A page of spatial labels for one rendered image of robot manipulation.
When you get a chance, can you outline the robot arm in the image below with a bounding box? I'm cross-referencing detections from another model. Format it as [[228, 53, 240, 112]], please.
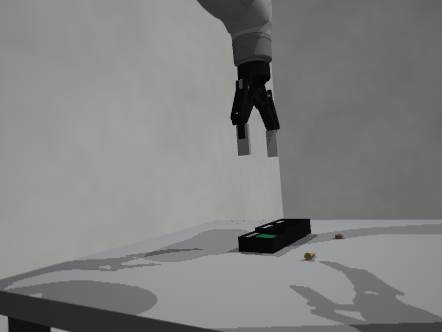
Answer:
[[197, 0, 272, 67]]

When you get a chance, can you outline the black three-compartment bin rack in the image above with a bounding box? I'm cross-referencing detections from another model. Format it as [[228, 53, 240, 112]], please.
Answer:
[[238, 219, 311, 254]]

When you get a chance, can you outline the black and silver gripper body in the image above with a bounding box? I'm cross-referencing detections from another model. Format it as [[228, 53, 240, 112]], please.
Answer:
[[237, 60, 271, 106]]

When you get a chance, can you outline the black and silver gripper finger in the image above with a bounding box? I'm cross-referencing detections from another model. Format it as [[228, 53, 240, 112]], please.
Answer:
[[255, 89, 280, 157], [230, 78, 262, 156]]

